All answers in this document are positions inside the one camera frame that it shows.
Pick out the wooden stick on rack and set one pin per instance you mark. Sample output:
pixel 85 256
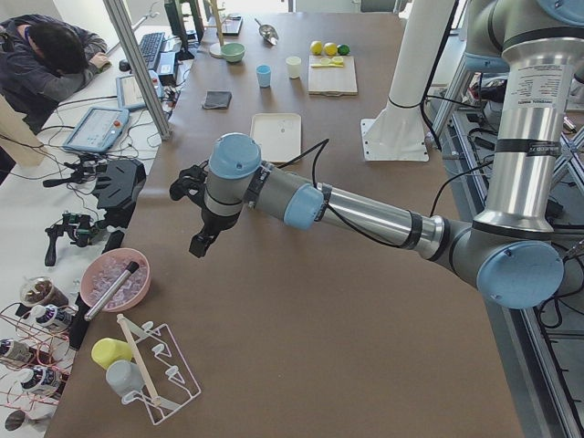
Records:
pixel 125 328

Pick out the pink bowl with ice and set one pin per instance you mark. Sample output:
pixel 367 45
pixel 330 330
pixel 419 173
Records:
pixel 106 269

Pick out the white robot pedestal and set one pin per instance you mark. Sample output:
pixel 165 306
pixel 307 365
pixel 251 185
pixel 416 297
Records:
pixel 397 134

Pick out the white wire cup rack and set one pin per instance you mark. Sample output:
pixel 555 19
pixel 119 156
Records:
pixel 169 370

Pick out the aluminium frame post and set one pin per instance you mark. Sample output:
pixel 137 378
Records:
pixel 119 18

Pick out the cream plastic cup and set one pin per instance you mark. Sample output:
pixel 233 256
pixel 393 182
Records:
pixel 294 66

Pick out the iced coffee cup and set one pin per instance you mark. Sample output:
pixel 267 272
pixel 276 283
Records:
pixel 41 291

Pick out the person resting at desk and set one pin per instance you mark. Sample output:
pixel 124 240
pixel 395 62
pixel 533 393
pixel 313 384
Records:
pixel 50 61

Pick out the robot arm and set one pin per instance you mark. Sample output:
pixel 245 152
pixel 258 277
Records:
pixel 505 252

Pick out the metal scoop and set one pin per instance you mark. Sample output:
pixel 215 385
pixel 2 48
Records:
pixel 268 33

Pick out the black keyboard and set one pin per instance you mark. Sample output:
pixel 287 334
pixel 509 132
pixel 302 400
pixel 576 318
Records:
pixel 150 47

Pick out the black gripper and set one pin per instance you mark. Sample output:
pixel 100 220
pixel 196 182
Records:
pixel 213 221

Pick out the metal muddler tool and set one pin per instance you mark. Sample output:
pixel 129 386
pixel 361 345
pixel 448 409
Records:
pixel 130 269

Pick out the blue plastic cup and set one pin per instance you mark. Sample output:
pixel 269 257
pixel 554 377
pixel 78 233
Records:
pixel 263 75

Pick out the gray cup on rack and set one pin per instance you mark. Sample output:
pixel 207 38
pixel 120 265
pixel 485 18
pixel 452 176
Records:
pixel 124 376

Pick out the green lime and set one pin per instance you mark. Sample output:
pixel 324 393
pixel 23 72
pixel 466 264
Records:
pixel 343 49

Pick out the wooden cutting board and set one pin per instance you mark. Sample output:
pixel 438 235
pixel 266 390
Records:
pixel 332 81

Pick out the blue teach pendant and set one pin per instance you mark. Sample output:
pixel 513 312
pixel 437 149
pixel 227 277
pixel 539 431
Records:
pixel 98 130

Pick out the wooden mug tree stand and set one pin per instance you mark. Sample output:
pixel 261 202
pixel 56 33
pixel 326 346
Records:
pixel 215 49

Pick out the cream serving tray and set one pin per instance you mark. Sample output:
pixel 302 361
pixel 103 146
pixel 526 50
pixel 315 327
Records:
pixel 278 135

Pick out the gray folded cloth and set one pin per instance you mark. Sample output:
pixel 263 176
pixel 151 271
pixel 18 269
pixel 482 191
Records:
pixel 217 100

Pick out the whole yellow lemon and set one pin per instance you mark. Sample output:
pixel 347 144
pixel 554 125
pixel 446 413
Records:
pixel 316 47

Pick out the yellow cup on rack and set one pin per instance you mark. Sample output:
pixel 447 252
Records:
pixel 107 350

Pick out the yellow plastic knife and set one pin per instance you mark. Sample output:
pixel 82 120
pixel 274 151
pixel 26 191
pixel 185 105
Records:
pixel 320 66

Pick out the green bowl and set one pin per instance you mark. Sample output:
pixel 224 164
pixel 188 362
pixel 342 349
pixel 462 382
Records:
pixel 232 52

